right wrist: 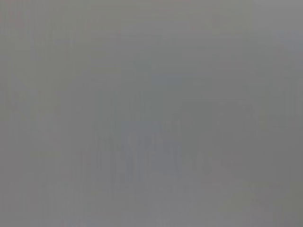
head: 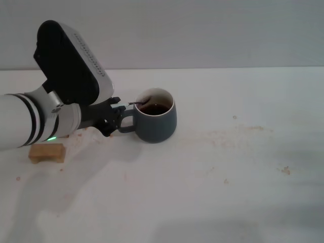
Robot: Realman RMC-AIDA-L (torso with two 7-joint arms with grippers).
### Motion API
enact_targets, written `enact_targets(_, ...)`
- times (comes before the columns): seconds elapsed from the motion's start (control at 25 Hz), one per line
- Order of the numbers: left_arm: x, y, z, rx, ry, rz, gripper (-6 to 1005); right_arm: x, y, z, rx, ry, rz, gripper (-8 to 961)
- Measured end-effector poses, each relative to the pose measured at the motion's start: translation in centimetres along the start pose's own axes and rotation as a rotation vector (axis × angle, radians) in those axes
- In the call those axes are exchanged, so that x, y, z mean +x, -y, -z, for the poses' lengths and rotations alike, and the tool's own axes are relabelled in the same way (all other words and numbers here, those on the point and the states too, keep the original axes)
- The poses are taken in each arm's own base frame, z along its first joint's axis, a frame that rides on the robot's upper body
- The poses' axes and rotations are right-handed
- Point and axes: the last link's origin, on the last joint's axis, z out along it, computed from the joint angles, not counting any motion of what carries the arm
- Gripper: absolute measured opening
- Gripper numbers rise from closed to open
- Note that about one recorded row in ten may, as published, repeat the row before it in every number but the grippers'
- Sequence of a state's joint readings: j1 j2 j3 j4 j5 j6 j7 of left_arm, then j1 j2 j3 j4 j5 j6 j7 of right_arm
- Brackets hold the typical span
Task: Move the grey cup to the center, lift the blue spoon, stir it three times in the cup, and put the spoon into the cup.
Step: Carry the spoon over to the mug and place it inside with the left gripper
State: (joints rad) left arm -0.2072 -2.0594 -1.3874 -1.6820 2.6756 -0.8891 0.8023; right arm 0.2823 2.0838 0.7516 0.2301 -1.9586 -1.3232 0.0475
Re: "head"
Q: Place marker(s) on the left wrist camera housing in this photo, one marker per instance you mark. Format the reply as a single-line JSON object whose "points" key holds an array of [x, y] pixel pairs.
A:
{"points": [[71, 65]]}

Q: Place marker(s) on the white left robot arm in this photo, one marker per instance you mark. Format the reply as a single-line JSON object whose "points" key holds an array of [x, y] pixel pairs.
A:
{"points": [[25, 121]]}

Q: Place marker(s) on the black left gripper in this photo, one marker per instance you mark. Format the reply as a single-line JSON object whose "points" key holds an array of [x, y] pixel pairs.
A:
{"points": [[96, 116]]}

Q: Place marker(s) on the grey ceramic coffee cup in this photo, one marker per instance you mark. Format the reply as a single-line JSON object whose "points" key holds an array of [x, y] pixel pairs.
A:
{"points": [[157, 126]]}

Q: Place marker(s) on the light tan wooden block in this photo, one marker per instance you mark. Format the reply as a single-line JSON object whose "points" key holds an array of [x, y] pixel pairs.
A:
{"points": [[48, 150]]}

